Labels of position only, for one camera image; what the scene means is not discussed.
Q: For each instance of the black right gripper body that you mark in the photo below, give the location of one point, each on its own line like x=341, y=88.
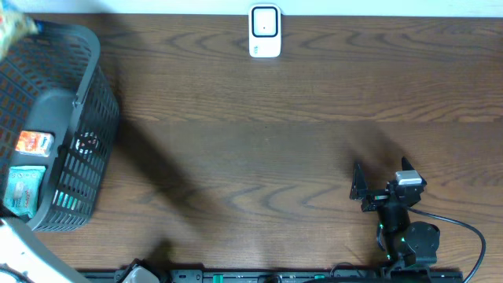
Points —
x=376, y=199

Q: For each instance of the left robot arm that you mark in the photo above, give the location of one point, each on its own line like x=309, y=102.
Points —
x=24, y=258

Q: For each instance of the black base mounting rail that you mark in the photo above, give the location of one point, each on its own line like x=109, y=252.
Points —
x=345, y=272

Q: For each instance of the green wet wipes pack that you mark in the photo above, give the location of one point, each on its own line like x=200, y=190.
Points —
x=22, y=190

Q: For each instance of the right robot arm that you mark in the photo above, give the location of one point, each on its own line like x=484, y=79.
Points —
x=410, y=246

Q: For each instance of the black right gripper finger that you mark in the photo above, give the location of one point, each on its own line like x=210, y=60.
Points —
x=406, y=165
x=359, y=186

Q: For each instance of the grey plastic shopping basket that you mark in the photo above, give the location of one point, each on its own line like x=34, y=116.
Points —
x=52, y=82

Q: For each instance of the white barcode scanner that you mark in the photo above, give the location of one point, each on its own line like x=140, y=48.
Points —
x=264, y=31

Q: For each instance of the yellow snack bag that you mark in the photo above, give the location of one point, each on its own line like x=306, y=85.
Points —
x=15, y=25

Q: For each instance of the orange tissue pack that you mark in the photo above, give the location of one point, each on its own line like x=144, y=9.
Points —
x=34, y=143

